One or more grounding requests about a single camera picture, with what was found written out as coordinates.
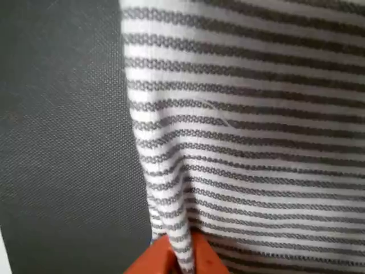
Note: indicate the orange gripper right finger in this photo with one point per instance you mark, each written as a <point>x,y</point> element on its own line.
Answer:
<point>208,257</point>

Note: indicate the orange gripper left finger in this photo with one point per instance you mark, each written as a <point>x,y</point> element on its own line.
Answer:
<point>151,259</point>

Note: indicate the striped grey cloth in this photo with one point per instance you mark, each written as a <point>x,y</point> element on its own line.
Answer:
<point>251,128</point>

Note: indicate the dark grey desk mat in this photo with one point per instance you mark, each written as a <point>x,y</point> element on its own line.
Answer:
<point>65,128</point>

